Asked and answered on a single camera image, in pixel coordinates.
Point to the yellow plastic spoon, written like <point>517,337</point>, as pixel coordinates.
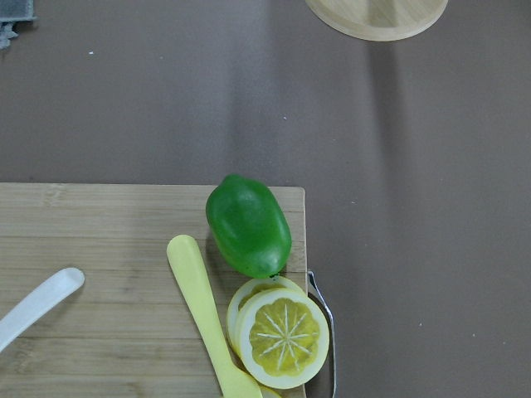
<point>186,263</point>

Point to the green toy pepper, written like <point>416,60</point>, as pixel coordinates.
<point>249,227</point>

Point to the back lemon slice toy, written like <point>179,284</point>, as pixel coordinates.
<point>247,291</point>

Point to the lemon slice toy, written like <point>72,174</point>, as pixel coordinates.
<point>281,338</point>
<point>247,291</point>

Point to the front lemon slice toy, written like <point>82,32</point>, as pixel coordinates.
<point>281,338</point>

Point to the wooden cutting board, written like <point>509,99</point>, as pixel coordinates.
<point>127,332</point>

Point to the round wooden stand base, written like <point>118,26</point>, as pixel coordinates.
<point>379,20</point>

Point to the grey metal fixture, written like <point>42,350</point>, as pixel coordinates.
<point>11,13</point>

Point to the metal wire handle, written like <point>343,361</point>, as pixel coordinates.
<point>317,297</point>

